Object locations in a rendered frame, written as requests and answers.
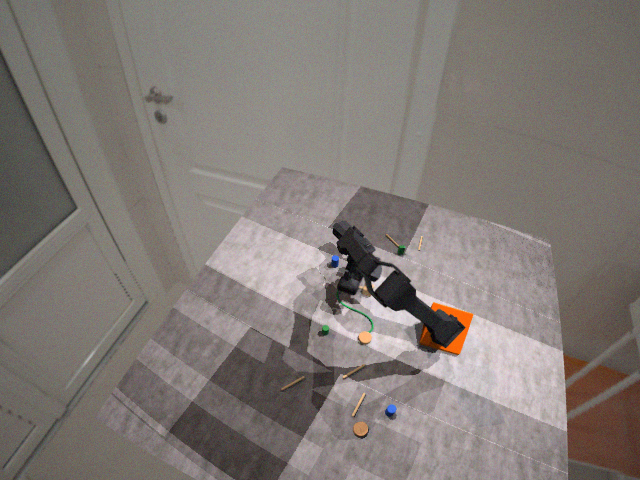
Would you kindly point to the round wooden button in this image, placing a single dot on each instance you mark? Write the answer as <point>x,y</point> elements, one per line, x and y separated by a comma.
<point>364,337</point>

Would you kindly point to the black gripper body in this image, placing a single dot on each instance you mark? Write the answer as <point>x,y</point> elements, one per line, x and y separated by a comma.
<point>350,283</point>

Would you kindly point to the orange round disc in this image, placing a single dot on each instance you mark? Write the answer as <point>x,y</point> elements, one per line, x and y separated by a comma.
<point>360,429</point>

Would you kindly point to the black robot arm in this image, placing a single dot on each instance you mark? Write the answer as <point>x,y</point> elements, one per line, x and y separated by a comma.
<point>395,291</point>

